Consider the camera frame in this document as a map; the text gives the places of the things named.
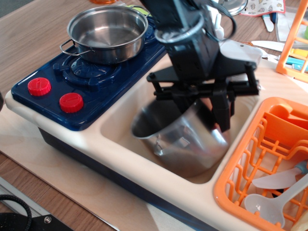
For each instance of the orange dish drainer rack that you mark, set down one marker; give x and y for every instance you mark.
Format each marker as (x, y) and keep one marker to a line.
(276, 140)

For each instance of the orange upright rack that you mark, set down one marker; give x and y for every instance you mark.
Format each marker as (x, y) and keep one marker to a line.
(300, 73)

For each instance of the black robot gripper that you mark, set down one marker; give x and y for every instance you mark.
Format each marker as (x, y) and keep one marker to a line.
(200, 70)

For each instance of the shallow steel pan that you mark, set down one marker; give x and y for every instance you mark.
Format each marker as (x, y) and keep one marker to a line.
(107, 34)

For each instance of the tall steel pot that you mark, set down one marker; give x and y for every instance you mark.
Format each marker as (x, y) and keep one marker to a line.
(187, 144)

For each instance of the red stove knob left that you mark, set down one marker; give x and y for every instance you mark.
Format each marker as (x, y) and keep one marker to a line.
(39, 86)

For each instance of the white plastic knife blue handle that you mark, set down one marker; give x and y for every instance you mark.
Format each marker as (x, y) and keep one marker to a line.
(282, 180)

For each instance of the blue toy stove top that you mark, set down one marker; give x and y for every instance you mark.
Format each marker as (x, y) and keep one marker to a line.
(99, 85)

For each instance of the red stove knob right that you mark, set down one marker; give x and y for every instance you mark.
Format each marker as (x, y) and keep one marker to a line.
(71, 102)

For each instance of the white blue toy utensil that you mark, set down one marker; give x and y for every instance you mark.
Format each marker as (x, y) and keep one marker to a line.
(268, 23)

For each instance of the steel pot lid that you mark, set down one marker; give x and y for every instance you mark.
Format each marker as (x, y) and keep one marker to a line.
(234, 7)

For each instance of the red stove knob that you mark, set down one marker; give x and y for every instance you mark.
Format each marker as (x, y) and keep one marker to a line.
(39, 86)
(71, 102)

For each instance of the black bracket with screw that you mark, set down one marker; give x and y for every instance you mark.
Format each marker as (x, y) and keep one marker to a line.
(48, 223)

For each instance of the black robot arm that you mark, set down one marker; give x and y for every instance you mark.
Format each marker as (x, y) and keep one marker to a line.
(180, 14)

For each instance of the white toy faucet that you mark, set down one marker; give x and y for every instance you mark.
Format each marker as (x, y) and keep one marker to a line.
(233, 49)

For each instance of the cream toy kitchen sink unit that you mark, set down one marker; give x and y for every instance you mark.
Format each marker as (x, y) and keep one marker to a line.
(105, 116)

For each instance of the white plastic spoon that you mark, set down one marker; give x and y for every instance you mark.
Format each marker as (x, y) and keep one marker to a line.
(271, 209)

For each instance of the patterned cloth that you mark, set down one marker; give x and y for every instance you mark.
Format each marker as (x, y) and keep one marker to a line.
(256, 8)

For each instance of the white plastic knife on table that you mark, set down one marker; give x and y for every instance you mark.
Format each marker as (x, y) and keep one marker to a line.
(272, 45)

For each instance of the green toy vegetable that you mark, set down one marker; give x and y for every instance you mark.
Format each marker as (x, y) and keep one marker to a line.
(140, 9)

